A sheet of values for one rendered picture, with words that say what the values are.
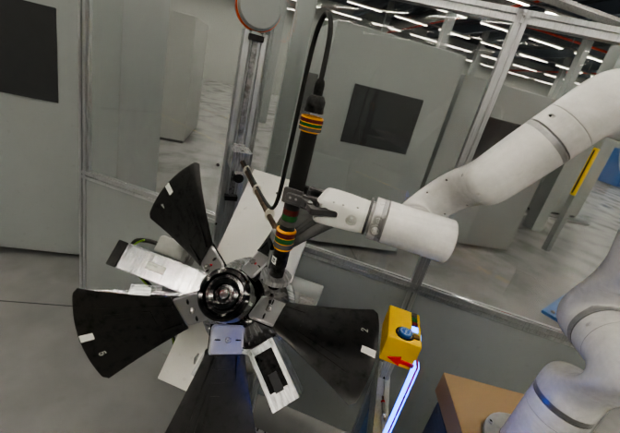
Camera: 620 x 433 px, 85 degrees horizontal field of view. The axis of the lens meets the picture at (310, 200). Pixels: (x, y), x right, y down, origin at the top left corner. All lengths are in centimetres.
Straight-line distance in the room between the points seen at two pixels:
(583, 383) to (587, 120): 49
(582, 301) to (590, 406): 20
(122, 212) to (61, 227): 114
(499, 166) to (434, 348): 120
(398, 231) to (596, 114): 34
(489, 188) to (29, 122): 271
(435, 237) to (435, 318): 101
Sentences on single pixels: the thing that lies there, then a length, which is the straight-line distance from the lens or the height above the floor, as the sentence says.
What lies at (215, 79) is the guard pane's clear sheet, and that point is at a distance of 156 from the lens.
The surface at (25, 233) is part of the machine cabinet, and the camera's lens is 322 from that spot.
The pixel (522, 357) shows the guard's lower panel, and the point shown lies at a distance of 178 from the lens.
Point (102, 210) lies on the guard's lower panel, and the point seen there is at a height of 81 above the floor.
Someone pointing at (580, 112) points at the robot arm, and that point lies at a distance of 66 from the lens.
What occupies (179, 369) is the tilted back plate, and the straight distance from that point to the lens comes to 113.
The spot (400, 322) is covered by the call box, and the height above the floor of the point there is 107.
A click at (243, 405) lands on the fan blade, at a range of 89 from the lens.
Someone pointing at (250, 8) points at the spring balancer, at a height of 186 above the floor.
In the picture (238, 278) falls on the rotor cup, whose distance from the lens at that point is 80.
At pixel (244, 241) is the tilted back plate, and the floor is 117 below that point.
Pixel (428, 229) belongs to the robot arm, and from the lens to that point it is 65.
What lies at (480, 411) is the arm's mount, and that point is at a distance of 114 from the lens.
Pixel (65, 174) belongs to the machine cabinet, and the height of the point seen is 70.
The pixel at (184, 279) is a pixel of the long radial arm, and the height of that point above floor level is 112.
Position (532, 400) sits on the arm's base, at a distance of 100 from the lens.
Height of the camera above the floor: 171
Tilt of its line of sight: 20 degrees down
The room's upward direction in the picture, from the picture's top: 14 degrees clockwise
